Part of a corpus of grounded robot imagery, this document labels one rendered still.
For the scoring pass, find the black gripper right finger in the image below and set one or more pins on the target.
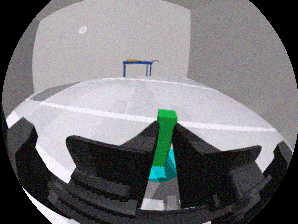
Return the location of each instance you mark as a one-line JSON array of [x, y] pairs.
[[200, 165]]

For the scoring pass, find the green rectangular post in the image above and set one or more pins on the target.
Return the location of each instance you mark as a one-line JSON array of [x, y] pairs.
[[167, 120]]

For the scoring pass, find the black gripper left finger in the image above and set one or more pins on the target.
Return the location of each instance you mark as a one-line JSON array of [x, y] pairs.
[[132, 160]]

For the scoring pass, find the cyan circle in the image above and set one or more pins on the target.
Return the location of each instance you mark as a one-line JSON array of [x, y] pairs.
[[166, 173]]

